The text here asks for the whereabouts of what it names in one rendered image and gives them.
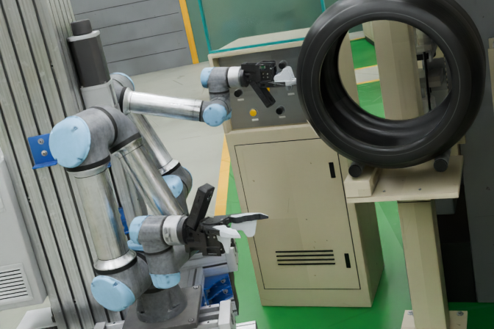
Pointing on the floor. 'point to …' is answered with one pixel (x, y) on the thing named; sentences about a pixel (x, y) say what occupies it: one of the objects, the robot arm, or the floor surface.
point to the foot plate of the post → (458, 318)
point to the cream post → (394, 29)
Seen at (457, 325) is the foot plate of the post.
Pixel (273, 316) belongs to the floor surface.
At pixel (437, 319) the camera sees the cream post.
